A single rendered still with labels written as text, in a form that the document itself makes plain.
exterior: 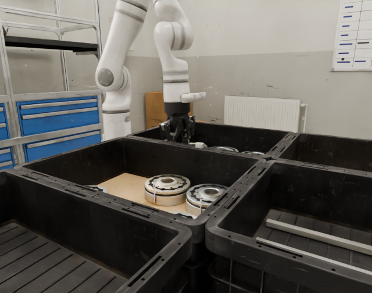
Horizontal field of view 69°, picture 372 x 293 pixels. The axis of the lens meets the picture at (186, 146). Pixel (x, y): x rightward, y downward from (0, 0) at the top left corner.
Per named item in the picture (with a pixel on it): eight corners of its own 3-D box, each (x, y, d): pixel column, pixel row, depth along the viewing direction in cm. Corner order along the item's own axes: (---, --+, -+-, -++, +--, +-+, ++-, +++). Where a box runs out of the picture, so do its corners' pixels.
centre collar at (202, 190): (195, 196, 54) (195, 193, 54) (204, 187, 59) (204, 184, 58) (218, 201, 52) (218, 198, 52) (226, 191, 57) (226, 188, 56)
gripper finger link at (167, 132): (160, 121, 75) (166, 140, 78) (156, 124, 74) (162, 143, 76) (168, 122, 73) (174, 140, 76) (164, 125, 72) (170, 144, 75)
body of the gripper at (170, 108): (176, 96, 82) (178, 127, 85) (156, 99, 76) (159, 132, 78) (196, 97, 78) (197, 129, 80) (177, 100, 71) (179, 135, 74)
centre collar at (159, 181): (152, 184, 60) (152, 182, 60) (164, 177, 64) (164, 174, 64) (171, 189, 58) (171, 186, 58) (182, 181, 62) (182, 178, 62)
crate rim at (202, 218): (10, 179, 51) (8, 167, 50) (123, 143, 76) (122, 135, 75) (198, 247, 31) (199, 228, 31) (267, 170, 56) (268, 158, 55)
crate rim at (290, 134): (123, 143, 76) (122, 135, 75) (180, 126, 101) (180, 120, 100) (268, 169, 56) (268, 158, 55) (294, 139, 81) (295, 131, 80)
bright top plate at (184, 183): (135, 189, 59) (135, 186, 59) (160, 174, 68) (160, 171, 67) (176, 198, 55) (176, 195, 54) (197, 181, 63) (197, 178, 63)
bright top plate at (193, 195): (178, 201, 53) (178, 198, 53) (198, 182, 62) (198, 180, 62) (227, 212, 49) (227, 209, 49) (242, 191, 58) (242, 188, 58)
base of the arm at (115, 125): (100, 161, 96) (96, 112, 92) (120, 154, 104) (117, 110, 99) (119, 165, 91) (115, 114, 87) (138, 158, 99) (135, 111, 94)
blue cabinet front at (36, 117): (27, 171, 221) (15, 102, 206) (101, 151, 277) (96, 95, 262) (28, 172, 220) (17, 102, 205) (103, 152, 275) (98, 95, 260)
